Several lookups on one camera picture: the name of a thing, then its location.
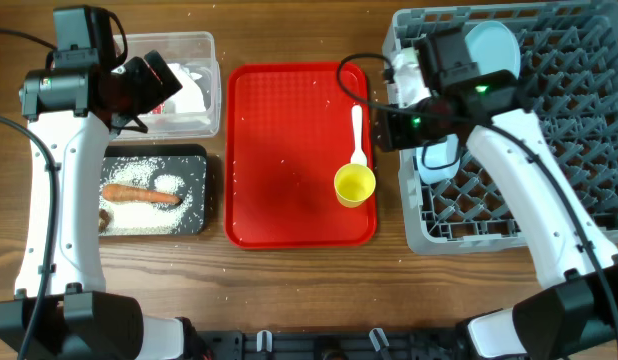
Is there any red plastic tray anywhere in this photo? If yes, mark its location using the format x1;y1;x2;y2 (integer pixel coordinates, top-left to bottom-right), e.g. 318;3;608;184
224;62;377;250

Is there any white plastic spoon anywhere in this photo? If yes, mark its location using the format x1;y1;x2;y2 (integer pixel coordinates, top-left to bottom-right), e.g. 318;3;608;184
350;105;367;166

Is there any white rice pile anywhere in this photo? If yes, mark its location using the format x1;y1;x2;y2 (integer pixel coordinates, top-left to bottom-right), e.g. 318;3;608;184
99;155;207;236

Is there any grey dishwasher rack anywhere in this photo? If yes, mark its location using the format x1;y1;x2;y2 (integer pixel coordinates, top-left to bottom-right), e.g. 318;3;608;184
382;1;618;254

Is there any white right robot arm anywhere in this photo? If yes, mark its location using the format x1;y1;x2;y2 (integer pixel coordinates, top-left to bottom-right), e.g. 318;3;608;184
376;21;618;359

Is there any white napkin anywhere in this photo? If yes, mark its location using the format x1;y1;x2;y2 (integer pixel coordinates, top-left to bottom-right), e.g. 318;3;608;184
162;63;207;114

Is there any clear plastic bin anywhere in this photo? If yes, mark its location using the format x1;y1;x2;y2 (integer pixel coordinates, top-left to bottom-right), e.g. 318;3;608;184
114;31;222;141

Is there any light blue rice bowl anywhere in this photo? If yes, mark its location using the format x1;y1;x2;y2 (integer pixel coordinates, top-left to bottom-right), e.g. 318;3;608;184
414;135;460;184

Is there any orange carrot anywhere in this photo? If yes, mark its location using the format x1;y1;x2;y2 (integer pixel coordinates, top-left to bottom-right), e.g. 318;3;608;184
102;184;180;205

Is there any light blue plate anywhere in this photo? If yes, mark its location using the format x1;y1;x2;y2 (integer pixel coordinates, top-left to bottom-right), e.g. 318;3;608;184
465;21;521;78

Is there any black tray bin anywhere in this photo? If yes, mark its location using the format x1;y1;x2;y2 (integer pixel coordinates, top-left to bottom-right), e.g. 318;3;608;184
99;144;207;236

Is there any brown food lump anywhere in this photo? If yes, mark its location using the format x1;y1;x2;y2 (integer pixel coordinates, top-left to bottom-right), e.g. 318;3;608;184
98;209;110;233

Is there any yellow plastic cup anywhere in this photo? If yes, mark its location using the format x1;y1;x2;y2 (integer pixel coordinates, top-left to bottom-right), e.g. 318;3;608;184
334;163;376;208

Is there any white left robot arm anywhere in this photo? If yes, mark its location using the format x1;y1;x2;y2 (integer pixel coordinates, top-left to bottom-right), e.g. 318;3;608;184
0;5;194;359

